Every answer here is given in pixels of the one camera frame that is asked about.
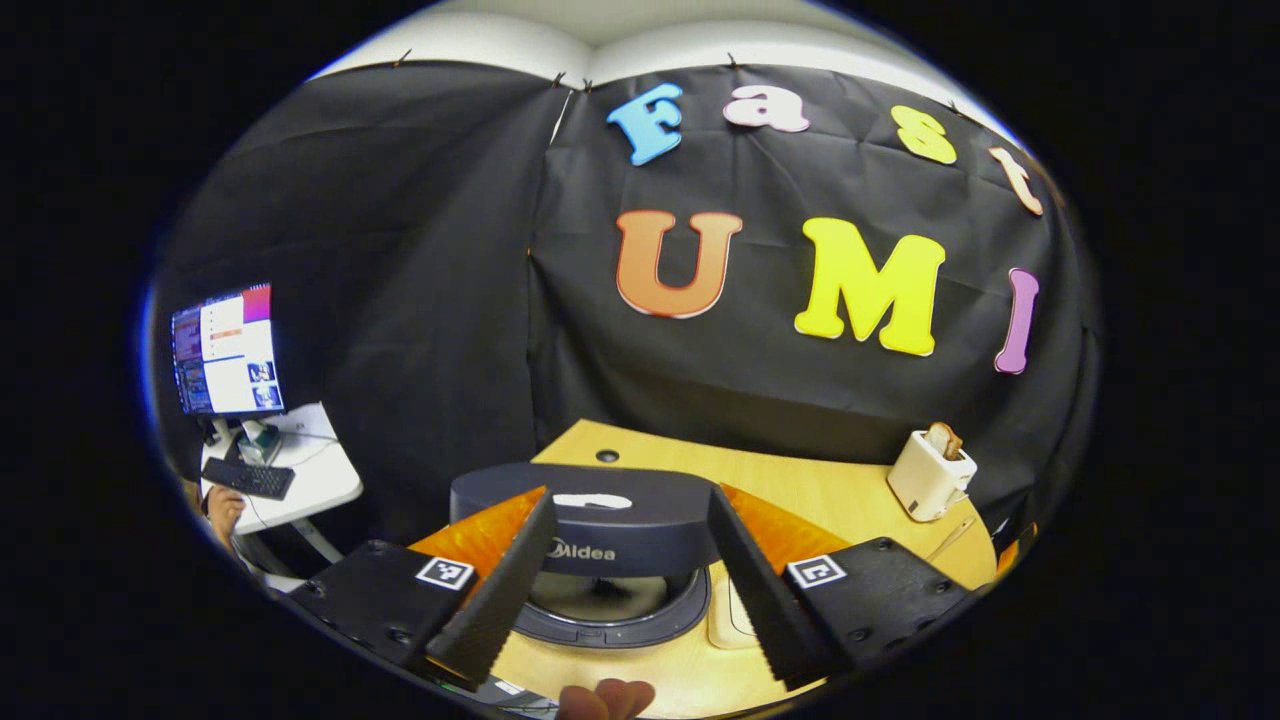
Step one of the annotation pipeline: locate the black backdrop cloth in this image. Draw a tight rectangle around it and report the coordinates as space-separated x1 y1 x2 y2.
150 60 1101 551

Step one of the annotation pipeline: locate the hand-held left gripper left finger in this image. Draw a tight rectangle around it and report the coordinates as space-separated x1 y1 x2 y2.
290 487 559 691

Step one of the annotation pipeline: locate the white toaster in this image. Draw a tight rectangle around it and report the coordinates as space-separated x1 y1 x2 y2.
887 430 978 523

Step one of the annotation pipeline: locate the dark grey rice cooker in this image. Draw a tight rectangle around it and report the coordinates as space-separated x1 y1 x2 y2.
450 462 721 649

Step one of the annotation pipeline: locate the white side table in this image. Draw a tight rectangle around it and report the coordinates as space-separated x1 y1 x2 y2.
200 402 363 576

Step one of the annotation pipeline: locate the computer monitor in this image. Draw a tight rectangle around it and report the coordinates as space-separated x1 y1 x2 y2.
170 283 286 416

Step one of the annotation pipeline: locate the black keyboard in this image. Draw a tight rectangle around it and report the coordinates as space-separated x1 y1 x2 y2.
202 457 296 501

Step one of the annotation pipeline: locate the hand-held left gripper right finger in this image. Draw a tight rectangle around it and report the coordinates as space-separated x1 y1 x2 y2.
708 484 976 691

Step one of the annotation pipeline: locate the white toaster cable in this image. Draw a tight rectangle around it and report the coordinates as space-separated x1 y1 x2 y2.
925 515 976 561

